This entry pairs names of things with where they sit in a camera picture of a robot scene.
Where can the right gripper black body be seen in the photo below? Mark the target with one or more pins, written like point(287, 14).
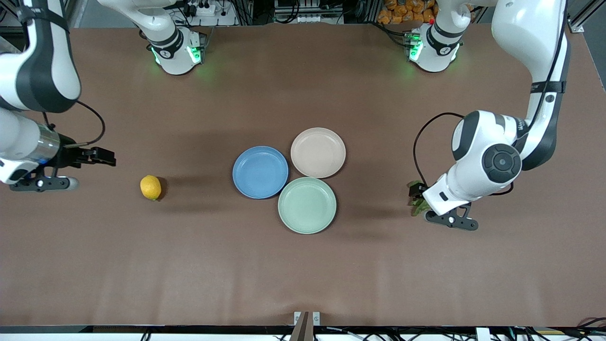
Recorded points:
point(69, 156)

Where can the green lettuce leaf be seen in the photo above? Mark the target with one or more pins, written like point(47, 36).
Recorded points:
point(419, 208)

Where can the yellow lemon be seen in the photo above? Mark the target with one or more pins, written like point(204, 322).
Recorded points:
point(150, 187)

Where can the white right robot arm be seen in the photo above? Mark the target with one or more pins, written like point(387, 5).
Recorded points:
point(47, 61)

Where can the beige plate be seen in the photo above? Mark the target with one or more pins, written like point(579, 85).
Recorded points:
point(318, 152)

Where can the mint green plate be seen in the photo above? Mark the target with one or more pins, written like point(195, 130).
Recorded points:
point(307, 205)

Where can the brown table cover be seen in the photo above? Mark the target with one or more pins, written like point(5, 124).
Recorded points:
point(303, 274)

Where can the blue plate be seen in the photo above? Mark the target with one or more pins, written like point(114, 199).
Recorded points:
point(260, 172)

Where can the white power strip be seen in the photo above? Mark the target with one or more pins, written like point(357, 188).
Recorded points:
point(201, 8)

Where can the bag of oranges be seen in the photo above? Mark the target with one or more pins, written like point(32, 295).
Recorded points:
point(402, 12)

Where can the black right camera bracket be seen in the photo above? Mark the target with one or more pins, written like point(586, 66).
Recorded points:
point(23, 185)

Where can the small metal bracket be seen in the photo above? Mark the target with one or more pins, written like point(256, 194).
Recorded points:
point(297, 317)

